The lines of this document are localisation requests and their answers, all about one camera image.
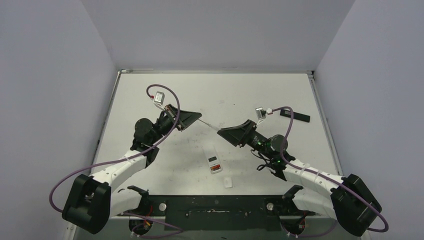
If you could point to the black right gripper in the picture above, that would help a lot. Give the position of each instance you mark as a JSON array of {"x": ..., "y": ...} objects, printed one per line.
[{"x": 248, "y": 133}]

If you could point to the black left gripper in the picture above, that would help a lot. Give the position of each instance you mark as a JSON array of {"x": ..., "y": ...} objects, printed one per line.
[{"x": 186, "y": 118}]

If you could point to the white red remote control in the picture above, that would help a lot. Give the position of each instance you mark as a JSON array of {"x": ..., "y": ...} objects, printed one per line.
[{"x": 212, "y": 159}]

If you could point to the white battery cover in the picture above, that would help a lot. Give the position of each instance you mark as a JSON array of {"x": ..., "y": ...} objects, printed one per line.
[{"x": 228, "y": 182}]

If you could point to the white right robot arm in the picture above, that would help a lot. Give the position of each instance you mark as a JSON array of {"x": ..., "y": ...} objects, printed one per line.
[{"x": 345, "y": 199}]

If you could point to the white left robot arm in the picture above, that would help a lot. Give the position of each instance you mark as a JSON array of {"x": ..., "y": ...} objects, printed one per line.
[{"x": 94, "y": 199}]

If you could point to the black flat bar tool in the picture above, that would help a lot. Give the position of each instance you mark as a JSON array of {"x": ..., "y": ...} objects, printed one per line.
[{"x": 296, "y": 115}]

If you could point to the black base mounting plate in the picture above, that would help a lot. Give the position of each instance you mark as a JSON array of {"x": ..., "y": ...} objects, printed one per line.
[{"x": 222, "y": 212}]

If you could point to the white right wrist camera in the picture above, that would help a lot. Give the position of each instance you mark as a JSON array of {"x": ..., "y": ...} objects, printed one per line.
[{"x": 262, "y": 114}]

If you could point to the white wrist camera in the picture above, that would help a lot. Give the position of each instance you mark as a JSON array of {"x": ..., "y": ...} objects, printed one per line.
[
  {"x": 158, "y": 100},
  {"x": 262, "y": 114}
]

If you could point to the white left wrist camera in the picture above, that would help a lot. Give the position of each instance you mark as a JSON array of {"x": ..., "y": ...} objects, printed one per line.
[{"x": 158, "y": 100}]

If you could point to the aluminium rail frame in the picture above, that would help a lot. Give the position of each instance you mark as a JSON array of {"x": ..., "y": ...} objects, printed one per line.
[{"x": 340, "y": 214}]

